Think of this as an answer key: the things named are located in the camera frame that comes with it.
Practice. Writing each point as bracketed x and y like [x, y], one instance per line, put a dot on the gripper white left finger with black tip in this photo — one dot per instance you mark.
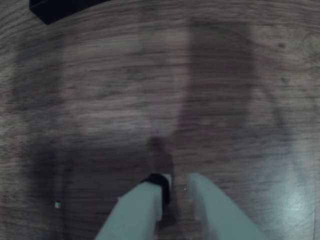
[135, 212]

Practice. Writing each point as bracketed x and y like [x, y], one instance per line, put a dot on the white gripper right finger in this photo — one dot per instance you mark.
[217, 212]

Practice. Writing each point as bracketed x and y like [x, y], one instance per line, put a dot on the black shallow box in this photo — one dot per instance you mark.
[57, 10]

